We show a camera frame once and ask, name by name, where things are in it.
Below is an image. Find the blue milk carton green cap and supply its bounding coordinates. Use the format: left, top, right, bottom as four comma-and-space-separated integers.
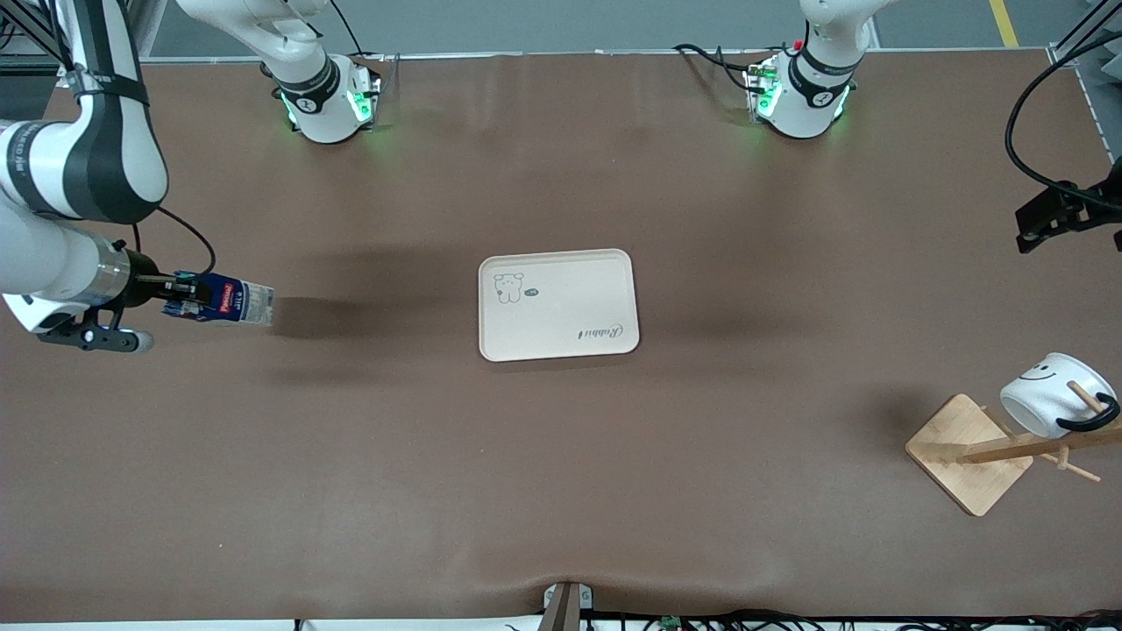
162, 273, 276, 329

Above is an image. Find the white cup black handle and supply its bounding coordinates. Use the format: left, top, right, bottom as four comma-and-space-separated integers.
999, 352, 1122, 440

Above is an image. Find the wooden cup rack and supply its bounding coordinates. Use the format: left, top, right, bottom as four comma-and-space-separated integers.
905, 382, 1122, 518

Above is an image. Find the brown table cover mat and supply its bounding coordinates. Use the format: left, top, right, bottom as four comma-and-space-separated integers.
0, 51, 1122, 625

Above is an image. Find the cream tray with rabbit print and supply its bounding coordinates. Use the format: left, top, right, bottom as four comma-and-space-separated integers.
478, 248, 641, 363

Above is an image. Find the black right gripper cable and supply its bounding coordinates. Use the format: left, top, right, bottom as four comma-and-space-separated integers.
131, 205, 217, 280

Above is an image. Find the aluminium frame profile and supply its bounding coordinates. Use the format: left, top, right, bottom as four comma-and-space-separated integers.
1047, 0, 1122, 69
0, 0, 134, 87

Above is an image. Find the black right arm base cable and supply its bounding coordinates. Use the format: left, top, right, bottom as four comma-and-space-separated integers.
329, 0, 366, 59

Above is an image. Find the black arm base cable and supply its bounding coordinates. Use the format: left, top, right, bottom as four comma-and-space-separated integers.
329, 0, 366, 59
672, 43, 765, 94

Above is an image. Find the black left arm base cable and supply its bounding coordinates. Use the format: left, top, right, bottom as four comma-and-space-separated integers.
672, 43, 765, 94

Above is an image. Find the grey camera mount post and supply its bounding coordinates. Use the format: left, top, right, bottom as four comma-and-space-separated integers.
539, 581, 594, 631

